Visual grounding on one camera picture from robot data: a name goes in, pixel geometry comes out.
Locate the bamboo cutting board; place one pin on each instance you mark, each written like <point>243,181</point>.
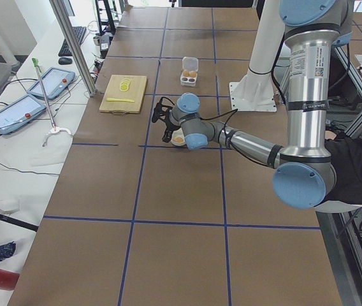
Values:
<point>136,92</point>

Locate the metal reacher grabber tool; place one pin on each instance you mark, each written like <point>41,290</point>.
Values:
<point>54,127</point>

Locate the blue teach pendant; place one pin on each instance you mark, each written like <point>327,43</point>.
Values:
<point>19,113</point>
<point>55,81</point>

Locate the blue teach pendant near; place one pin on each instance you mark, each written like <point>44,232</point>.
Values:
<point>19,113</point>

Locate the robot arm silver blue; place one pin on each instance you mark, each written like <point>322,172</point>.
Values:
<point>304,174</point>

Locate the clear plastic egg box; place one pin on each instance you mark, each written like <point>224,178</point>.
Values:
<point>189,64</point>

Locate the white ceramic bowl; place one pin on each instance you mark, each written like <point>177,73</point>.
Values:
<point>177,133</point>

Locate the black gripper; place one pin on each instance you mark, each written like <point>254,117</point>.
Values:
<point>169,125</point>

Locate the blue teach pendant far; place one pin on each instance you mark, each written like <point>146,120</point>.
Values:
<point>55,81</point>

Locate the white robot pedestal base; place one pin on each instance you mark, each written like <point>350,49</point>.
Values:
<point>254,92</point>

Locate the white plastic bag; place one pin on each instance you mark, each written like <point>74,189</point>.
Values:
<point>53,153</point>

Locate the aluminium frame post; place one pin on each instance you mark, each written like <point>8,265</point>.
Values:
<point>67,30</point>

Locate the yellow plastic knife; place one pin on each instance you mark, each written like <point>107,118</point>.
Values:
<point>122,100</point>

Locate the metal cup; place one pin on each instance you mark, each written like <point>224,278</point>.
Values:
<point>96,40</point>

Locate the black computer mouse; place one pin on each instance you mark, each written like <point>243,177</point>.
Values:
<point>65,61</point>

